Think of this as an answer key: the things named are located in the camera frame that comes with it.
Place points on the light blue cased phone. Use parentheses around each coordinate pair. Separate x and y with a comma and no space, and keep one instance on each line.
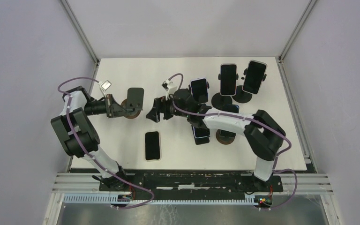
(200,133)

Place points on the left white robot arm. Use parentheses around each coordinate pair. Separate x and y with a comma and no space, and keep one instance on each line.
(80,139)

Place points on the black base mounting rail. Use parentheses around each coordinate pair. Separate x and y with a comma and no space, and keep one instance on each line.
(191,184)

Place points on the aluminium frame post left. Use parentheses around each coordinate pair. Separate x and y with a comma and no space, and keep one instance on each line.
(79,30)

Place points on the black folding phone stand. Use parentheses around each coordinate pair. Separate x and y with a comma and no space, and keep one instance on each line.
(202,140)

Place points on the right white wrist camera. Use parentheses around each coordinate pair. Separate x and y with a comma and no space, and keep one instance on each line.
(169,87)

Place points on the cream cased phone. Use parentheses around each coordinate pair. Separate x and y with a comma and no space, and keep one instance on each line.
(152,146)

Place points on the phone on far right stand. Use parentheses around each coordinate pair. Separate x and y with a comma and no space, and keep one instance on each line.
(255,74)

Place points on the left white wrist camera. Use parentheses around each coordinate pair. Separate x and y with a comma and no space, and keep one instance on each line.
(104,86)

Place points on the white slotted cable duct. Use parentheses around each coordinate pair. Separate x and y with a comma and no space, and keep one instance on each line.
(118,200)

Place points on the aluminium frame post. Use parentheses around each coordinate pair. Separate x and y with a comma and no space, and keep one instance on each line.
(79,30)
(299,25)

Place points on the dark phone on wooden stand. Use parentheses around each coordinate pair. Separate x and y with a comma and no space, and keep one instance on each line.
(233,109)

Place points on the aluminium frame post right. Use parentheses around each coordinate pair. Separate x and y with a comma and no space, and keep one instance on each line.
(299,25)

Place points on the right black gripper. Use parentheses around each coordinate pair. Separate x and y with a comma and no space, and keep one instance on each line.
(160,105)

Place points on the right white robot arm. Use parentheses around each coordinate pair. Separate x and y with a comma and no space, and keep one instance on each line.
(262,132)

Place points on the wooden base phone stand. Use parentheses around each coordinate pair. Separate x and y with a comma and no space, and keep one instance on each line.
(134,100)

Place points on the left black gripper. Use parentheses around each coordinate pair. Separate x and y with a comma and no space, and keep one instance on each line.
(115,110)

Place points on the white cased phone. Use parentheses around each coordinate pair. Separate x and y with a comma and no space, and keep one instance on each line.
(228,78)

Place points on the lilac cased phone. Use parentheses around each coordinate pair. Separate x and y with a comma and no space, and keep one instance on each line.
(198,90)

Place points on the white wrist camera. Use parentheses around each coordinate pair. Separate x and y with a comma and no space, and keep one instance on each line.
(169,87)
(104,86)

